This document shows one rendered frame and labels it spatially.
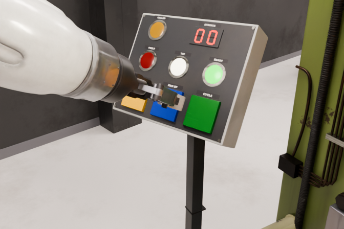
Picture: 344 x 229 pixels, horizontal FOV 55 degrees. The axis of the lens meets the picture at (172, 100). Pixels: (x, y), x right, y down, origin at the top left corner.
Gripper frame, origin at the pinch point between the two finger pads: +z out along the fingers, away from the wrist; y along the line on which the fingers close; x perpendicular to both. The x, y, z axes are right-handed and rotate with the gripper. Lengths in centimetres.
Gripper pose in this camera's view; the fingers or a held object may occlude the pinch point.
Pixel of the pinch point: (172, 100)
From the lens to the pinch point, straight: 64.6
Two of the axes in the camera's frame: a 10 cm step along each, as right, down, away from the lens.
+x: 2.9, -9.6, 0.4
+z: 5.2, 1.9, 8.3
